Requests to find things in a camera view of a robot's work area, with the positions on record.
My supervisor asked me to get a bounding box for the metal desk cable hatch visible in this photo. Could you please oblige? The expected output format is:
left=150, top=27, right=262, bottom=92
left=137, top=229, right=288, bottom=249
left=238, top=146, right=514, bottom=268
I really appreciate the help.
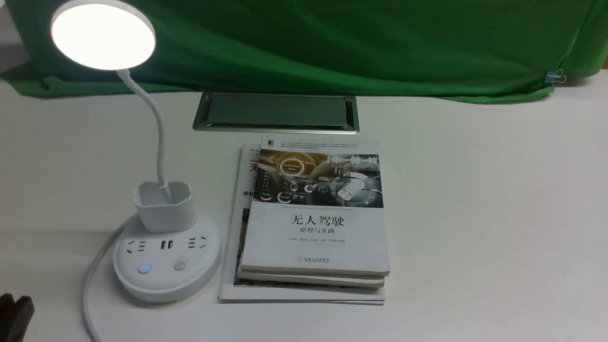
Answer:
left=192, top=92, right=360, bottom=135

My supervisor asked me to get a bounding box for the white lamp power cable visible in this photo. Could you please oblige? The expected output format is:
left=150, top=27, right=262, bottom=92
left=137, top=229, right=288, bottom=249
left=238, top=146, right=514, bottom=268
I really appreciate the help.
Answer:
left=83, top=214, right=140, bottom=342

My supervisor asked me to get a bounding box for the blue binder clip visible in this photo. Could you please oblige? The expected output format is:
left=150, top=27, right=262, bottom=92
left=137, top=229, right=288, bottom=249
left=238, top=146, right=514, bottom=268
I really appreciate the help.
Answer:
left=543, top=69, right=567, bottom=87

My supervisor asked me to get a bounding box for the green backdrop cloth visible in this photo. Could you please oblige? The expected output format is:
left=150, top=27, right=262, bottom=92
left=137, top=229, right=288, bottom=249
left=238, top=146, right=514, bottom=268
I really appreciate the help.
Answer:
left=0, top=0, right=608, bottom=104

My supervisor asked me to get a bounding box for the middle white book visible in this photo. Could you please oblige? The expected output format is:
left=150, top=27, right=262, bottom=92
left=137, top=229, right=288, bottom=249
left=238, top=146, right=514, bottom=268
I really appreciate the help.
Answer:
left=237, top=161, right=385, bottom=289

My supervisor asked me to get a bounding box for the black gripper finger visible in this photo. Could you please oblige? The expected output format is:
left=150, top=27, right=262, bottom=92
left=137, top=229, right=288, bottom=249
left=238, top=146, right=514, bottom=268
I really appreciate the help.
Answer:
left=0, top=294, right=35, bottom=342

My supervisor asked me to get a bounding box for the top white self-driving book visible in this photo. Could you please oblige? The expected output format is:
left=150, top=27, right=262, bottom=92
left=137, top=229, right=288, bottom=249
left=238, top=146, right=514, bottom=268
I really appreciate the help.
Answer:
left=241, top=136, right=390, bottom=277

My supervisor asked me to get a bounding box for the bottom white magazine book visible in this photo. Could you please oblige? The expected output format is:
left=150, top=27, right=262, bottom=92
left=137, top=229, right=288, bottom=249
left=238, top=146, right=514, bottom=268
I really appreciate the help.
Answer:
left=218, top=144, right=386, bottom=305

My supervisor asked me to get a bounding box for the white desk lamp with sockets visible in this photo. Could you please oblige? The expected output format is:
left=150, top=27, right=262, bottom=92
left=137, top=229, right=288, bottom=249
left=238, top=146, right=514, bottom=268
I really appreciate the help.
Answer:
left=50, top=0, right=221, bottom=308

